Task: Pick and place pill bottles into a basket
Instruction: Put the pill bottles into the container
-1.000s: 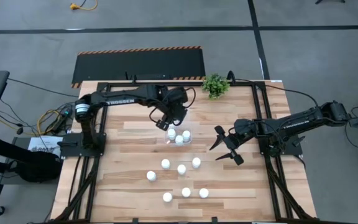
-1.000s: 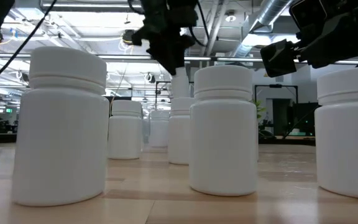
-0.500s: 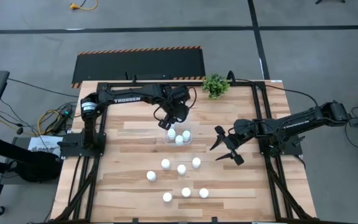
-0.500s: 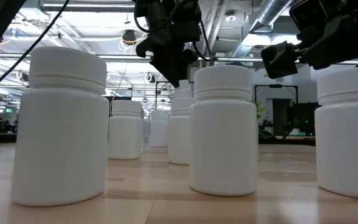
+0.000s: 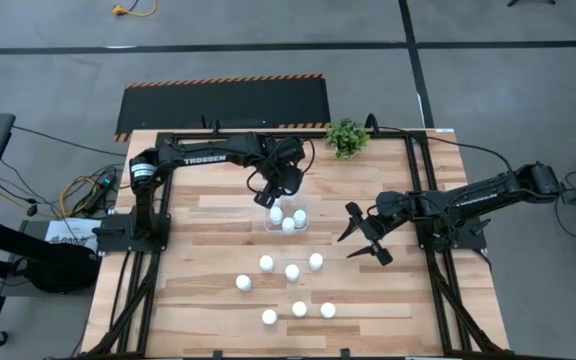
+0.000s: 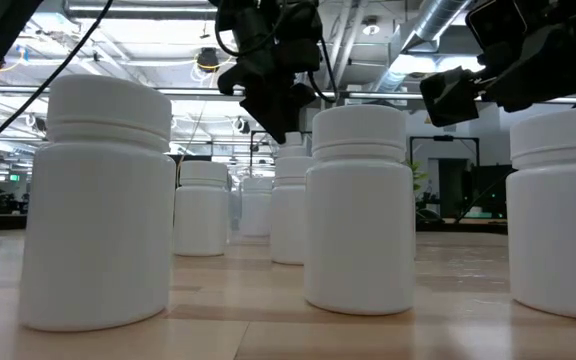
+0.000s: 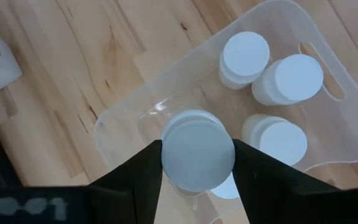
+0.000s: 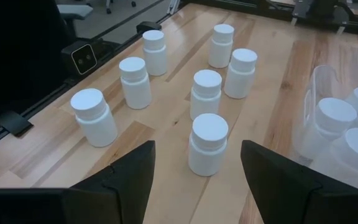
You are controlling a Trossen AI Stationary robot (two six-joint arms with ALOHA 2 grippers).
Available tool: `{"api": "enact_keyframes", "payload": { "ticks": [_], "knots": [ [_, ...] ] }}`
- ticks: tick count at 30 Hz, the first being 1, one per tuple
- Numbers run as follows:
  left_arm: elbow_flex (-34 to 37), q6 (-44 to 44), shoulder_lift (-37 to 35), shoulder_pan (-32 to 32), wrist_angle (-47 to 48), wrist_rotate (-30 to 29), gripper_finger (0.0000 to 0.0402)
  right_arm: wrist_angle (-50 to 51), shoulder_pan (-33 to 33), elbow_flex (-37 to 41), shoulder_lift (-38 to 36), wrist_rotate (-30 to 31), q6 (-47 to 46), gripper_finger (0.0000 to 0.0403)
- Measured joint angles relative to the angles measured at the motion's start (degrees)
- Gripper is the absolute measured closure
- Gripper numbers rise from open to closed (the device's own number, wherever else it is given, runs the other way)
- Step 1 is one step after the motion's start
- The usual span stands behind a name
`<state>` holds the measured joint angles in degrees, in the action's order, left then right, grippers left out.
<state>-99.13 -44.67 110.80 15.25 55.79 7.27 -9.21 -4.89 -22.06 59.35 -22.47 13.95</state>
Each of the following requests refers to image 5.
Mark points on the black desk crossbar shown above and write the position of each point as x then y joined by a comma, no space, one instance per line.
18,237

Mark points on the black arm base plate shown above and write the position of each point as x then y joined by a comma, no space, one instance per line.
113,242
473,240

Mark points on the black bag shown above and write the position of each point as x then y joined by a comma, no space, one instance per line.
63,270

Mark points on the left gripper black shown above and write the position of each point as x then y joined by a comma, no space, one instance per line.
285,179

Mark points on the green potted plant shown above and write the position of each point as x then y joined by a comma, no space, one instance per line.
346,139

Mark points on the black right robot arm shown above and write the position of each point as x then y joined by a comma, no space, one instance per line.
483,192

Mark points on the clear plastic basket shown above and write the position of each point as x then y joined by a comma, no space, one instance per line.
305,206

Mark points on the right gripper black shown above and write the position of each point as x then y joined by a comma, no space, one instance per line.
380,227

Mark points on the white printed paper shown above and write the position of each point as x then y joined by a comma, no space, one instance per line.
68,235

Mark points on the black hazard-striped floor mat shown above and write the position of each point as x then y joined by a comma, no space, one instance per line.
218,105

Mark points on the white pill bottle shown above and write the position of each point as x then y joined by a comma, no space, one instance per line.
243,282
269,317
276,215
316,261
266,263
292,272
327,310
299,218
288,226
299,309

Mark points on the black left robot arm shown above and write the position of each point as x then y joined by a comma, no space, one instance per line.
203,154

